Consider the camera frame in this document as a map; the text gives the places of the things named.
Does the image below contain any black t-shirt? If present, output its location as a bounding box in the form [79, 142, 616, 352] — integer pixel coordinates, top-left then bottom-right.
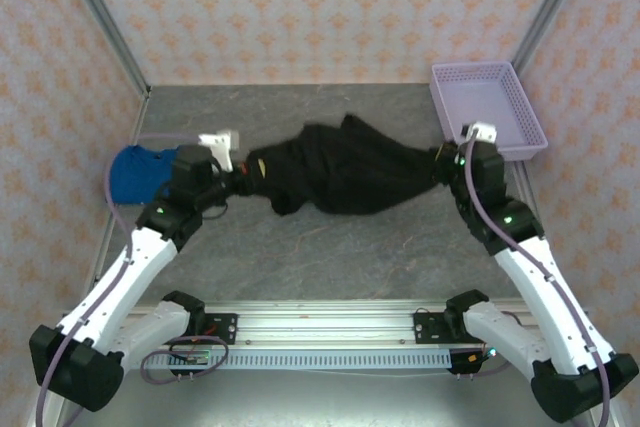
[247, 113, 444, 218]

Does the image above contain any blue folded t-shirt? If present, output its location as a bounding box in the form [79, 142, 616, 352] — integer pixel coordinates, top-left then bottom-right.
[108, 145, 179, 206]

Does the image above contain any lavender plastic basket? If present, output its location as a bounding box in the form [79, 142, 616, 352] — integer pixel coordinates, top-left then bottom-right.
[430, 60, 550, 163]

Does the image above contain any right small electronics board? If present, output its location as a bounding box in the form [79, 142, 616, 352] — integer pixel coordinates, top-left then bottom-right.
[464, 346, 504, 363]

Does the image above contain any small electronics board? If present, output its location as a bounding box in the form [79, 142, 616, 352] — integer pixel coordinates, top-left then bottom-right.
[464, 346, 504, 363]
[169, 349, 210, 366]

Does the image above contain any left small electronics board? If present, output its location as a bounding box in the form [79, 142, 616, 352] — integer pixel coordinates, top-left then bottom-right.
[169, 349, 210, 366]

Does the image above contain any steel sheet panel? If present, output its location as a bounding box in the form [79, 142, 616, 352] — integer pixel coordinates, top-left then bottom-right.
[54, 369, 601, 427]

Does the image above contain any right aluminium table edge rail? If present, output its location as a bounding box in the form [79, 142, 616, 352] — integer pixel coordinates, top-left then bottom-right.
[514, 161, 556, 273]

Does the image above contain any aluminium table edge rail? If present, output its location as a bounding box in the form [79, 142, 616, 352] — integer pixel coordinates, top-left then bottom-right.
[514, 161, 556, 273]
[79, 89, 151, 308]

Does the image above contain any left aluminium table edge rail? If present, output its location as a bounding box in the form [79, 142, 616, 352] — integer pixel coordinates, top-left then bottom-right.
[79, 89, 151, 308]

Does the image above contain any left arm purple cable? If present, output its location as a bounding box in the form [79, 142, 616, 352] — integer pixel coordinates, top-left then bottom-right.
[35, 132, 230, 427]

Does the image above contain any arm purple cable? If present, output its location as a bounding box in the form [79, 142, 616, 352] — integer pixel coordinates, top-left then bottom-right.
[457, 129, 612, 427]
[35, 132, 230, 427]

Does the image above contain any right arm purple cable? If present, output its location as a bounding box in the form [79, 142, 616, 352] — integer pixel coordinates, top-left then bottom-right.
[457, 129, 612, 427]

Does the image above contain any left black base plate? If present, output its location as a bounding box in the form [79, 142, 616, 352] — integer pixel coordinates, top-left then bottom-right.
[169, 313, 239, 347]

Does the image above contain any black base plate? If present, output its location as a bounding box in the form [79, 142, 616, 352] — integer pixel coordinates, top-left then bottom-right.
[413, 310, 464, 346]
[169, 313, 239, 347]

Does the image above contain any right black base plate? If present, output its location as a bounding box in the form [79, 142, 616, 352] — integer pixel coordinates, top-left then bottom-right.
[413, 310, 464, 346]

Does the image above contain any aluminium mounting rail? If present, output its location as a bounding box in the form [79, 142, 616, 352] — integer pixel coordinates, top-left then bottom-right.
[119, 299, 531, 348]

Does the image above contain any right aluminium frame post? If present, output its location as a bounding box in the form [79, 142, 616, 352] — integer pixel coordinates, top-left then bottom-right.
[512, 0, 594, 78]

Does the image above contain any aluminium frame post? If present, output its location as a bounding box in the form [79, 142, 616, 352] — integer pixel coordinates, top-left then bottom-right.
[512, 0, 594, 78]
[52, 0, 151, 98]

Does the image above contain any left aluminium frame post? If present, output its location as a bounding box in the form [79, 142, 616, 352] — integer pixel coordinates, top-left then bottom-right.
[52, 0, 151, 98]

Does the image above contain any grey slotted cable duct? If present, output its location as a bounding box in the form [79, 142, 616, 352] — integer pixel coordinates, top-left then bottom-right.
[122, 350, 454, 371]

